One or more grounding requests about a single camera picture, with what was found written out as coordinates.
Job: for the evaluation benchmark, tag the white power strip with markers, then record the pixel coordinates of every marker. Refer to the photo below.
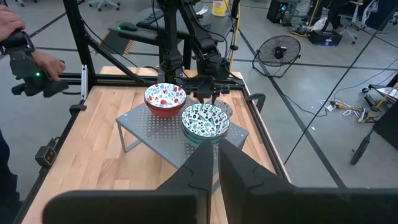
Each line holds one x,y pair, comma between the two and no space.
362,115

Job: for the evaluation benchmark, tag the black floor box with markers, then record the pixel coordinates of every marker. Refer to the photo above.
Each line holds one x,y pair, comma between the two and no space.
325,38

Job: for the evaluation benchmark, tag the black frame clamp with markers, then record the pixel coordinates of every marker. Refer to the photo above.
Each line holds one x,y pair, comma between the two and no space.
257,99
77,109

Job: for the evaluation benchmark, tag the black keyboard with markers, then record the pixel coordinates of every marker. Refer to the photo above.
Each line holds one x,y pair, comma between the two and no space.
149,20

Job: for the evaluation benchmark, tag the grey perforated metal shelf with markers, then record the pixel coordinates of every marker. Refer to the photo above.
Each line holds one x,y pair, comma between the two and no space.
149,127

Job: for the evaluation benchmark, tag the black computer tower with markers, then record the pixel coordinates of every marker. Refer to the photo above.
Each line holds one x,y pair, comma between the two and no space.
278,11

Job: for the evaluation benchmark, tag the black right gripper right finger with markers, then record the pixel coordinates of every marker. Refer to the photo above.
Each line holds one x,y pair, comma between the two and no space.
280,205

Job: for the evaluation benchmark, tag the black table-level camera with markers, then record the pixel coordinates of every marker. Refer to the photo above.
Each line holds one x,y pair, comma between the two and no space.
46,155

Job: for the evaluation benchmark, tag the red floral ceramic bowl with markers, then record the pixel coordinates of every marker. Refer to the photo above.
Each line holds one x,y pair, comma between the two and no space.
164,95
164,113

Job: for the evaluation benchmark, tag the white plastic bag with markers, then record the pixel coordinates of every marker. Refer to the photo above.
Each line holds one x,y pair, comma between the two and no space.
319,24

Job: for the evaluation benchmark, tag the person's hand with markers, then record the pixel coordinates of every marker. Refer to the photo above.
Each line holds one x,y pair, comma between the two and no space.
9,21
46,63

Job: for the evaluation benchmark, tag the white office chair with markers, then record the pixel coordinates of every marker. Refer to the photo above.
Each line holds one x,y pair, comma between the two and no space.
354,15

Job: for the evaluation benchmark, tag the black office desk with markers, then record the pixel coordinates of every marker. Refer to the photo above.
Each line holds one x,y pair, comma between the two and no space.
136,35

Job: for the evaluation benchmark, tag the black computer mouse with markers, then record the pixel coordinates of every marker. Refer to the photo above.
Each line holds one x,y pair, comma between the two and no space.
127,26

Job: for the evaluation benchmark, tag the yellow wipes container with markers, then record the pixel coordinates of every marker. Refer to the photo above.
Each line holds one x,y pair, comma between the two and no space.
220,7

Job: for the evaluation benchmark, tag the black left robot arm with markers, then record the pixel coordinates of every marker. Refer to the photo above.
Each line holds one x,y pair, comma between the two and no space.
202,40

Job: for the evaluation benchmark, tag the black aluminium table frame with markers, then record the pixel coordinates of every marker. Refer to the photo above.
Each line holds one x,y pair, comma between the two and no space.
79,46

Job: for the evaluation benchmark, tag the silver frame bracket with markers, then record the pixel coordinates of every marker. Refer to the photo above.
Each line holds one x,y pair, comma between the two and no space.
84,82

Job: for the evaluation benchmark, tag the black floor fan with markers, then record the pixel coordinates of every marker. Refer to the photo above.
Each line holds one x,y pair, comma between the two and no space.
278,51

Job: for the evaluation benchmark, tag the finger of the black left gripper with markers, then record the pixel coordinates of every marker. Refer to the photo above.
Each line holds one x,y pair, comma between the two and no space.
214,98
202,97

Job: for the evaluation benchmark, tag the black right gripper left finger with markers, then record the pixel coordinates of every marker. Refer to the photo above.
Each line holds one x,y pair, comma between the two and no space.
140,207

